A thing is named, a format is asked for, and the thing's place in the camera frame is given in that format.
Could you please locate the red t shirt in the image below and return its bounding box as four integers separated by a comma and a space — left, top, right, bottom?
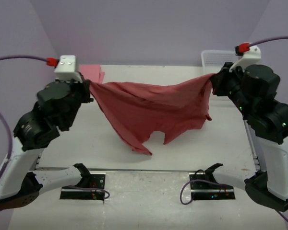
90, 74, 212, 155

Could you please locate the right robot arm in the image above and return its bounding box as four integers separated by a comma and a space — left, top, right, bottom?
205, 62, 288, 212

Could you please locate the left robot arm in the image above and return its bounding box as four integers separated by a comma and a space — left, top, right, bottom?
0, 80, 93, 211

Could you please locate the folded pink t shirt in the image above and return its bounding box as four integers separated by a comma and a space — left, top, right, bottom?
79, 65, 105, 83

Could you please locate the white plastic basket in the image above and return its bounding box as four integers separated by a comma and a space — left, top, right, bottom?
201, 50, 238, 74

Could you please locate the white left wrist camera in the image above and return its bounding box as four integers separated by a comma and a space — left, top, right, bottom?
46, 55, 83, 82

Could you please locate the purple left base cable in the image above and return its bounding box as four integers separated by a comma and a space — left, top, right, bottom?
69, 184, 110, 200

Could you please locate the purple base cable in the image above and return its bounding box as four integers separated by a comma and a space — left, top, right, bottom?
180, 179, 228, 205
69, 184, 110, 200

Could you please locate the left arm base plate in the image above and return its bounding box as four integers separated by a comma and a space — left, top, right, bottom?
60, 173, 109, 201

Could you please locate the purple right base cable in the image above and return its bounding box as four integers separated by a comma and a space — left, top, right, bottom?
180, 179, 228, 205

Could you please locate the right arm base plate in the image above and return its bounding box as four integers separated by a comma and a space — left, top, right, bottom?
190, 182, 236, 201

